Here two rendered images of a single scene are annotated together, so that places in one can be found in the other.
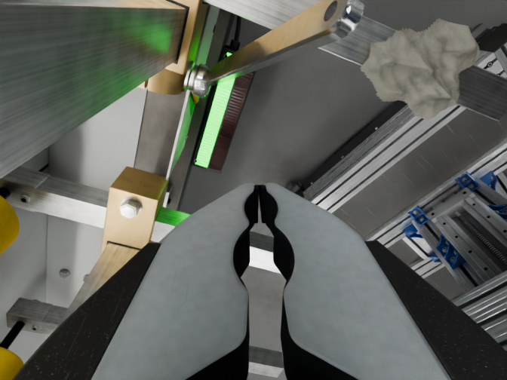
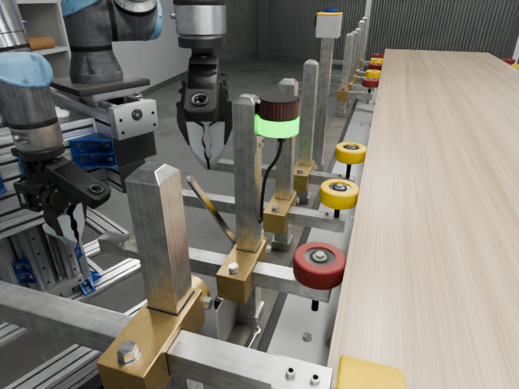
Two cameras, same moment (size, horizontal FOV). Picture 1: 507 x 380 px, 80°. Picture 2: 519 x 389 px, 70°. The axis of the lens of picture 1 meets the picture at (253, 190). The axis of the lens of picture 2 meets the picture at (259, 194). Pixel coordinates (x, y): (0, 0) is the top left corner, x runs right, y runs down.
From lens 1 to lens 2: 55 cm
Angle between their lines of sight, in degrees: 32
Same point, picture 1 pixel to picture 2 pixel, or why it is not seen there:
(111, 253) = (286, 193)
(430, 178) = not seen: hidden behind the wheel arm
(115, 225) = (285, 204)
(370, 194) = (127, 304)
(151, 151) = (282, 262)
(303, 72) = not seen: outside the picture
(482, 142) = (15, 347)
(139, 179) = (274, 225)
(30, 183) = (324, 220)
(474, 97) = (118, 235)
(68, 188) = (310, 221)
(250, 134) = not seen: hidden behind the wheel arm
